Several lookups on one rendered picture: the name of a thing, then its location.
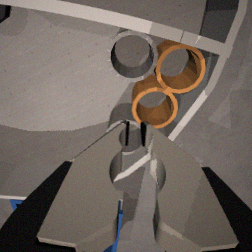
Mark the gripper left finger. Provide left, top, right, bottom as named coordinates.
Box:
left=0, top=120, right=130, bottom=252

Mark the bronze bushing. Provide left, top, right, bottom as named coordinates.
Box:
left=154, top=40, right=206, bottom=94
left=132, top=75, right=178, bottom=129

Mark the white round turntable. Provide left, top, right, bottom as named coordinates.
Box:
left=0, top=0, right=248, bottom=200

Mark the blue crate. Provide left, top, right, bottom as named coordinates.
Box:
left=9, top=190, right=123, bottom=252

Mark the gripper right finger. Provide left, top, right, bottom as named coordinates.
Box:
left=140, top=121, right=252, bottom=252

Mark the grey metal sleeve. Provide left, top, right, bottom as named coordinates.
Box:
left=106, top=103, right=144, bottom=155
left=106, top=29, right=158, bottom=82

